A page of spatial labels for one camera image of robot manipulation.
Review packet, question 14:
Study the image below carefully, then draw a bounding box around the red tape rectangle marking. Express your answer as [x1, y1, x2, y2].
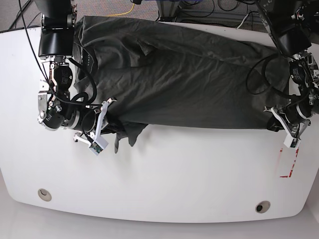
[277, 147, 299, 178]

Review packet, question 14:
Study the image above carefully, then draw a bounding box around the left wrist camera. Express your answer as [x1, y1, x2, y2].
[284, 134, 301, 148]

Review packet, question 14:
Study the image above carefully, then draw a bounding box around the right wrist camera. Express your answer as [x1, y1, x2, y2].
[88, 141, 108, 156]

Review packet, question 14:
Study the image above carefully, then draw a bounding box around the dark grey t-shirt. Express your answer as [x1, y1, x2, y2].
[73, 16, 289, 145]

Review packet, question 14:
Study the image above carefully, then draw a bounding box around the yellow cable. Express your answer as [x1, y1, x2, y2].
[109, 0, 137, 17]

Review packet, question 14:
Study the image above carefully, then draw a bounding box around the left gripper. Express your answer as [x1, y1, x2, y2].
[264, 106, 311, 139]

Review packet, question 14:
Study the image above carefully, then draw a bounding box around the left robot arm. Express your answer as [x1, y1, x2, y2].
[254, 0, 319, 141]

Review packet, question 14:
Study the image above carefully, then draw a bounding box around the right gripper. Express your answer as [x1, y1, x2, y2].
[73, 97, 117, 147]

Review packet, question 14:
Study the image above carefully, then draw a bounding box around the left table cable grommet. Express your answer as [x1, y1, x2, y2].
[38, 189, 52, 202]

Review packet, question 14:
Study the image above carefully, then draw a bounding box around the table cable grommet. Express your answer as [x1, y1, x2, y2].
[255, 201, 271, 214]
[38, 189, 52, 202]

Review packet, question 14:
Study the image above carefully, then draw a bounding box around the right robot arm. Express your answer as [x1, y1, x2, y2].
[34, 0, 116, 154]

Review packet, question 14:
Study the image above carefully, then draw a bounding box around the right table cable grommet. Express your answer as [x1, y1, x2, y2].
[255, 201, 271, 214]

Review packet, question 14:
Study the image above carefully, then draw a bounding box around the white cable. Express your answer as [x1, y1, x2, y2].
[236, 10, 255, 29]

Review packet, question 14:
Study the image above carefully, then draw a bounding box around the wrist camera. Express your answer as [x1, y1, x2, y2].
[284, 134, 301, 148]
[88, 141, 108, 156]

